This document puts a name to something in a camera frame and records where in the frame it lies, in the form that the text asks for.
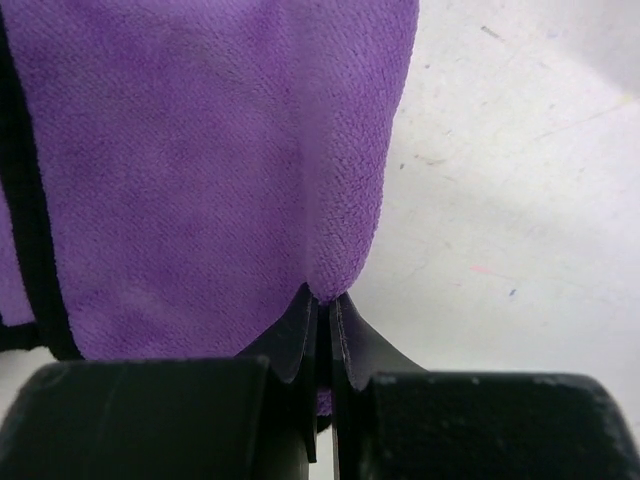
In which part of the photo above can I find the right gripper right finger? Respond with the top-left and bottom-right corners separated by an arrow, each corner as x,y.
327,296 -> 639,479

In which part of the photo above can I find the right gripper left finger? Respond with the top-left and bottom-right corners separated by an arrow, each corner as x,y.
1,287 -> 318,479

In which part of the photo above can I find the purple grey towel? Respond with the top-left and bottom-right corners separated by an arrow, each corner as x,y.
0,0 -> 421,419

